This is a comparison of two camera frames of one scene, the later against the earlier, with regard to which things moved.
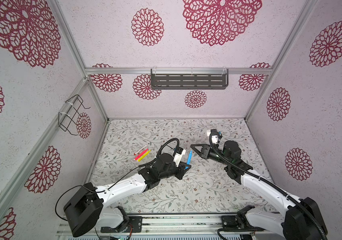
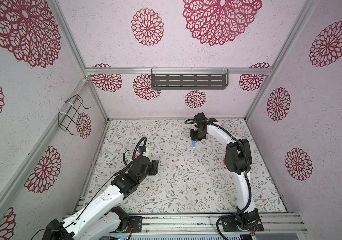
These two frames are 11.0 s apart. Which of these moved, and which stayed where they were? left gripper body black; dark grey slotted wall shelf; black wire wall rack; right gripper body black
Moved: right gripper body black; left gripper body black
Stayed: dark grey slotted wall shelf; black wire wall rack
